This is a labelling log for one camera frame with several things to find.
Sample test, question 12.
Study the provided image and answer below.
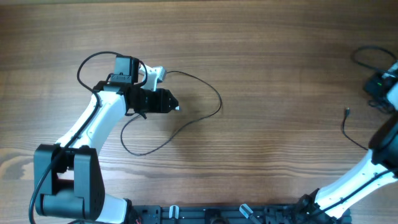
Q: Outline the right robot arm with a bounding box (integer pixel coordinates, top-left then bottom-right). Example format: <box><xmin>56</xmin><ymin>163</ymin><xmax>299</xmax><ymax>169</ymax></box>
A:
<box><xmin>295</xmin><ymin>70</ymin><xmax>397</xmax><ymax>223</ymax></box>

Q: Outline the left camera cable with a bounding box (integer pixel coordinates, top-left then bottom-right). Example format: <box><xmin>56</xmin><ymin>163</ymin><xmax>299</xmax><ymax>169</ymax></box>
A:
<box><xmin>28</xmin><ymin>51</ymin><xmax>124</xmax><ymax>224</ymax></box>

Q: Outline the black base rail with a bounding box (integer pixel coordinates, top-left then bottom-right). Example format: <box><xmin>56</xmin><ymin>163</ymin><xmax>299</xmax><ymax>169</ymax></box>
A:
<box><xmin>129</xmin><ymin>204</ymin><xmax>353</xmax><ymax>224</ymax></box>

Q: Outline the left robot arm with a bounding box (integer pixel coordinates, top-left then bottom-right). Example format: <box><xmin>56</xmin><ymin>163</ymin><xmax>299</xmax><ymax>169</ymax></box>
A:
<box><xmin>28</xmin><ymin>54</ymin><xmax>179</xmax><ymax>223</ymax></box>

